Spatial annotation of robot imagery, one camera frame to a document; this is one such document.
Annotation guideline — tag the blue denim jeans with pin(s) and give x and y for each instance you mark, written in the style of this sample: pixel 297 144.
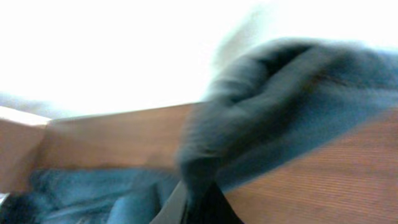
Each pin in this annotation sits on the blue denim jeans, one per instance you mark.
pixel 272 105

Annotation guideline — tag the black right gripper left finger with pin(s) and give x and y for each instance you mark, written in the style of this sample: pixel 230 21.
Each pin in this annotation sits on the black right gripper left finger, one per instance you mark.
pixel 173 210

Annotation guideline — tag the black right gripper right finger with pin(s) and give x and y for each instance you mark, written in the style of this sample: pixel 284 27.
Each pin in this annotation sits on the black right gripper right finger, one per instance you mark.
pixel 210 207

